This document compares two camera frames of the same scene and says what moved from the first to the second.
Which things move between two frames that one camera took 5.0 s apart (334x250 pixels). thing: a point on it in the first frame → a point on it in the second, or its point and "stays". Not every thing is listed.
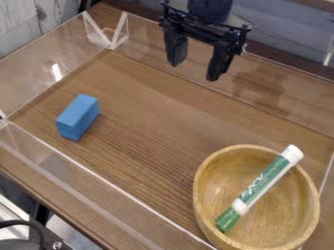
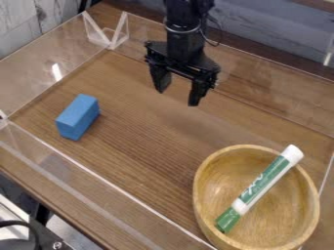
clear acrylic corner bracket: (96, 34) stays
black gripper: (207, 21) → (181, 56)
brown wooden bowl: (281, 221) stays
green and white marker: (261, 187) stays
